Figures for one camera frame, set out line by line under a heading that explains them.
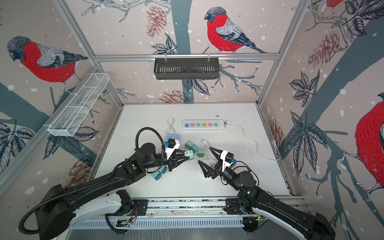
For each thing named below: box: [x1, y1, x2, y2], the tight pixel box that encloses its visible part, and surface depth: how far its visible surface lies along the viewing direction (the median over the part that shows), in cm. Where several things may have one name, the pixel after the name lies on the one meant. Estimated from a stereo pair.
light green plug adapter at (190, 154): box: [184, 150, 195, 160], surface depth 70 cm
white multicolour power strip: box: [182, 119, 226, 131], surface depth 106 cm
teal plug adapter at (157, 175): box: [151, 171, 163, 181], surface depth 84 cm
